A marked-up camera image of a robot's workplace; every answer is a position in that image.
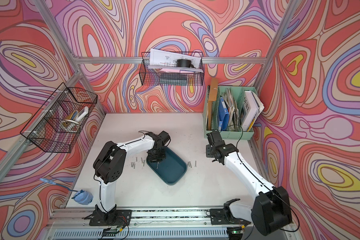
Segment teal plastic storage box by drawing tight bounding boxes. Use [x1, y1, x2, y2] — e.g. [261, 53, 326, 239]
[146, 147, 188, 186]

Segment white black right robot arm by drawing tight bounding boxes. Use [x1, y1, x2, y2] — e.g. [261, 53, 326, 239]
[206, 144, 293, 236]

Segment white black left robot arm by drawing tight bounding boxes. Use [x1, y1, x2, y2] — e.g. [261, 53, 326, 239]
[86, 131, 171, 226]

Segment blue binder in organizer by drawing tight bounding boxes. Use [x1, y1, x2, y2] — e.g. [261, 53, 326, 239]
[218, 97, 229, 131]

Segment green plastic file organizer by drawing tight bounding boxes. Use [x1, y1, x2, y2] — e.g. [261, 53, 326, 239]
[203, 86, 257, 141]

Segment brown cardboard folder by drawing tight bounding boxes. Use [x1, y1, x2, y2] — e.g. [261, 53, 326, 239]
[207, 78, 219, 130]

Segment white book in organizer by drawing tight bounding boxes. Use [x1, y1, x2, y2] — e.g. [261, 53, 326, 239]
[240, 91, 264, 132]

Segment white tube in left basket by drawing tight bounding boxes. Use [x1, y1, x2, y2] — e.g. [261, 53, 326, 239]
[75, 107, 89, 123]

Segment white paper sheets in basket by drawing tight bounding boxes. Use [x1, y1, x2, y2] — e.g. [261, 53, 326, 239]
[147, 49, 204, 73]

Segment aluminium rear cross bar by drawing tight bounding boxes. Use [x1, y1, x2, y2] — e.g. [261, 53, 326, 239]
[74, 56, 268, 65]

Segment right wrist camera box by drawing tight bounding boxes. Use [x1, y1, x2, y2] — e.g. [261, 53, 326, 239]
[207, 130, 225, 148]

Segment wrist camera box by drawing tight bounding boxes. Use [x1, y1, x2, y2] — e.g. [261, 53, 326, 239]
[207, 130, 225, 148]
[158, 131, 171, 146]

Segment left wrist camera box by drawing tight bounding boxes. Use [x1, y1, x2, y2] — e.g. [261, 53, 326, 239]
[158, 131, 171, 146]

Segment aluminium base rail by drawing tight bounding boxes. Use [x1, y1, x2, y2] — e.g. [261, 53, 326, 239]
[39, 207, 301, 240]

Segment aluminium frame post right rear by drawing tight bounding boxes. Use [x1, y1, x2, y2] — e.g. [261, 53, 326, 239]
[254, 0, 301, 93]

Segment aluminium frame post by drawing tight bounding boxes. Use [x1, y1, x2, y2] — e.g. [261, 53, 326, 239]
[254, 0, 301, 93]
[32, 0, 105, 115]

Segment black wire basket rear wall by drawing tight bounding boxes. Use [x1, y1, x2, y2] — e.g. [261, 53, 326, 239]
[139, 49, 205, 86]

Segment black wire basket wall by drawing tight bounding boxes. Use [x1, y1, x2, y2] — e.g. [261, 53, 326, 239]
[139, 49, 205, 86]
[20, 83, 98, 153]

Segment black wire basket left wall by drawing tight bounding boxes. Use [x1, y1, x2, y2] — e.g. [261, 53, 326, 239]
[20, 83, 98, 153]

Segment aluminium frame post left rear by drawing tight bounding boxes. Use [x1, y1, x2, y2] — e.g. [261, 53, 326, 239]
[32, 0, 105, 115]

